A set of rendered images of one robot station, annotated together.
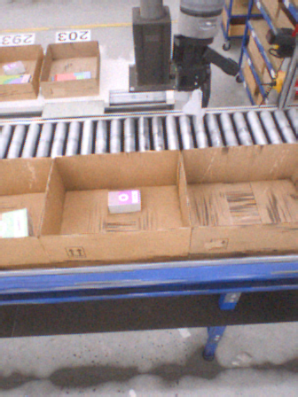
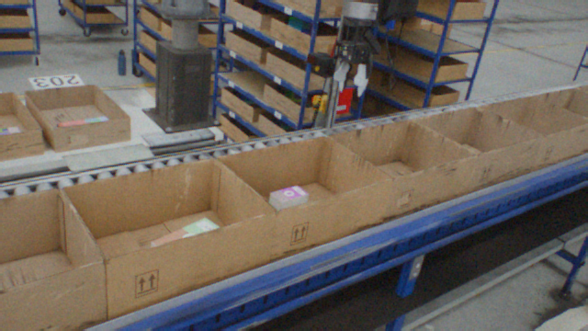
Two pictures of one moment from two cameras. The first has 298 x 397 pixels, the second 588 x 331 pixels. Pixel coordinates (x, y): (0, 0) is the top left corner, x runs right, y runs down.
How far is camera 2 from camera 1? 99 cm
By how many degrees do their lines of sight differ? 39
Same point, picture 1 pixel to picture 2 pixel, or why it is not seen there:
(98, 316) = not seen: outside the picture
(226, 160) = (357, 145)
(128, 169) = (280, 166)
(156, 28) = (197, 58)
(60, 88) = (83, 134)
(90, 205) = not seen: hidden behind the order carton
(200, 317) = (392, 310)
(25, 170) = (180, 182)
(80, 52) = (69, 101)
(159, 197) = (311, 192)
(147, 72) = (185, 108)
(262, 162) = (382, 144)
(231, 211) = not seen: hidden behind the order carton
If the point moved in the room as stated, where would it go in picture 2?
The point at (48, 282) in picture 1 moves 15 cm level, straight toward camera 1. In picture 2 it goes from (283, 274) to (345, 295)
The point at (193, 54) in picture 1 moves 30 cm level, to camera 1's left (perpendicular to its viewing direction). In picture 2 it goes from (358, 34) to (270, 39)
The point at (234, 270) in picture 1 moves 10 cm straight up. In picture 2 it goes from (424, 221) to (434, 191)
